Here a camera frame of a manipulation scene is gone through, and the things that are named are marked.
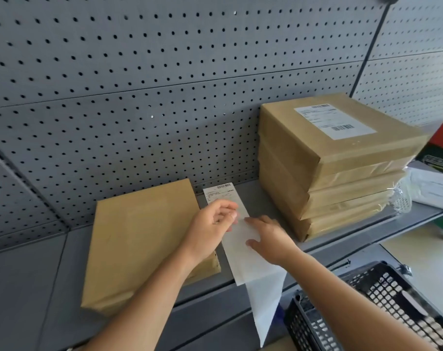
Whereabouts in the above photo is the person's left hand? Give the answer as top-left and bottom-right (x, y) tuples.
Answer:
(182, 199), (240, 266)

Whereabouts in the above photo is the person's right hand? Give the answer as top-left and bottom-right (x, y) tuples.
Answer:
(243, 215), (301, 267)

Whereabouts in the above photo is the white label strip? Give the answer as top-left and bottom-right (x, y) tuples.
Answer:
(202, 182), (288, 348)

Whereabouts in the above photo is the person's right forearm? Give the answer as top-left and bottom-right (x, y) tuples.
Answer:
(278, 249), (439, 351)

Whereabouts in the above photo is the person's left forearm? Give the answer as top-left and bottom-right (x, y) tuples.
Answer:
(80, 248), (209, 351)

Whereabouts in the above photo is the unlabelled brown paper package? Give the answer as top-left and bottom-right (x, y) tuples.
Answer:
(80, 178), (222, 317)

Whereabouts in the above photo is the brown package with white label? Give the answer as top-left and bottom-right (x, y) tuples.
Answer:
(259, 93), (433, 191)

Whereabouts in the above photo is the black plastic basket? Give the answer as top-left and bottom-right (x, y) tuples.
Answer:
(284, 261), (443, 351)

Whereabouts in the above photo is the clear plastic bag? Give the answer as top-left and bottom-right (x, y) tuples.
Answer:
(387, 177), (413, 217)

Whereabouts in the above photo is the grey pegboard panel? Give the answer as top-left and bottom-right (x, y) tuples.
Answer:
(0, 0), (443, 254)

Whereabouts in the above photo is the white plastic mailer bag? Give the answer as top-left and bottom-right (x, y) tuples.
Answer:
(406, 167), (443, 213)

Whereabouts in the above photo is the grey metal shelf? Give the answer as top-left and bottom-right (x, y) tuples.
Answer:
(0, 160), (443, 351)

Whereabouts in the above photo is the dark shelf upright post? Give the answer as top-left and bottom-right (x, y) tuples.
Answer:
(349, 1), (392, 99)

